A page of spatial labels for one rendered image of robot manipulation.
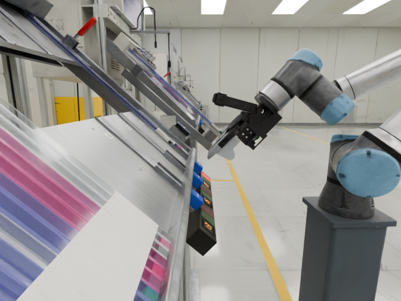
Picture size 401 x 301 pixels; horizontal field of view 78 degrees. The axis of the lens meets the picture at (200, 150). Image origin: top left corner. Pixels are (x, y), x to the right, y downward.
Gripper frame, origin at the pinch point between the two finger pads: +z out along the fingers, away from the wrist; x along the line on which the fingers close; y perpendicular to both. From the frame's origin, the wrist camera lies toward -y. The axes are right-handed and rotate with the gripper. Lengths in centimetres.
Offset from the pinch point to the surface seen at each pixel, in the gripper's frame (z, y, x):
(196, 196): 4.1, -0.2, -23.1
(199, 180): 4.4, 0.5, -12.3
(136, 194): 5.3, -9.2, -35.2
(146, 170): 5.3, -10.1, -26.3
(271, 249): 27, 79, 67
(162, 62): -7, -114, 440
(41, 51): 5.3, -40.7, -13.7
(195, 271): 57, 45, 47
